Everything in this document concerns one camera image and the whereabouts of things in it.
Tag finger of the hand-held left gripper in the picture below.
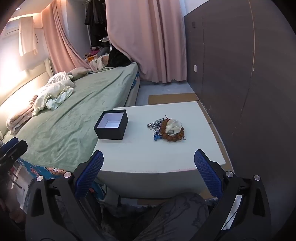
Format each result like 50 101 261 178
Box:
0 137 28 166

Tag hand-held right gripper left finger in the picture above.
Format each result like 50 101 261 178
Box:
24 150 116 241

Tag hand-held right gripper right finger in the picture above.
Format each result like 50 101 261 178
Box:
194 149 272 241

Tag black jewelry box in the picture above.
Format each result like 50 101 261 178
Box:
94 110 129 140

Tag wooden bead bracelet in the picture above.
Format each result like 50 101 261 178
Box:
160 119 185 142

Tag gold leaf-shaped ornament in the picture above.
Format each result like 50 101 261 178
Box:
166 119 184 135

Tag silver ball chain necklace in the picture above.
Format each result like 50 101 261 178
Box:
151 119 165 133

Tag pink folded blanket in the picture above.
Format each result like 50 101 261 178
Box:
6 95 38 133

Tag blue cartoon bed sheet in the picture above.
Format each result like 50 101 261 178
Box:
20 158 107 200

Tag person's leg in grey pants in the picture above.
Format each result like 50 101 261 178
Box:
102 192 210 241

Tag green bed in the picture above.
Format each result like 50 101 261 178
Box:
9 62 139 172

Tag light green cloth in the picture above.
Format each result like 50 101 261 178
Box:
46 89 74 110

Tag cream padded headboard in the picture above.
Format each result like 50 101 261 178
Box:
0 58 53 139

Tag white crumpled duvet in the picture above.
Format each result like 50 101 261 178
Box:
32 72 75 116

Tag brown cardboard sheet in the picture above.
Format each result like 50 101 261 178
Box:
148 93 200 105

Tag dark brown wardrobe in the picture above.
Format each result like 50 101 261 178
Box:
184 0 296 232

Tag grey plush pillow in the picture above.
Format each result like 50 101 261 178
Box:
67 67 89 81

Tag cream printed pillow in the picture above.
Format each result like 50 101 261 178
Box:
89 54 110 71

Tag white hanging cloth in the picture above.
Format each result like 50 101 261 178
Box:
18 16 38 57

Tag black garment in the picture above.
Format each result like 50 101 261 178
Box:
107 49 133 67

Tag pink curtain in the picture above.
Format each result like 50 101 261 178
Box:
43 0 93 72
105 0 188 84

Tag white air conditioner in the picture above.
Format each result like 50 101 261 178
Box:
5 19 43 36

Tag pile of plush toys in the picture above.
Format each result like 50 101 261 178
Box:
83 45 111 62

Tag hanging dark clothes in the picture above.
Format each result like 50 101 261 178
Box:
84 0 109 47

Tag cream bed frame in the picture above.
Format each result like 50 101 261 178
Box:
126 80 141 107

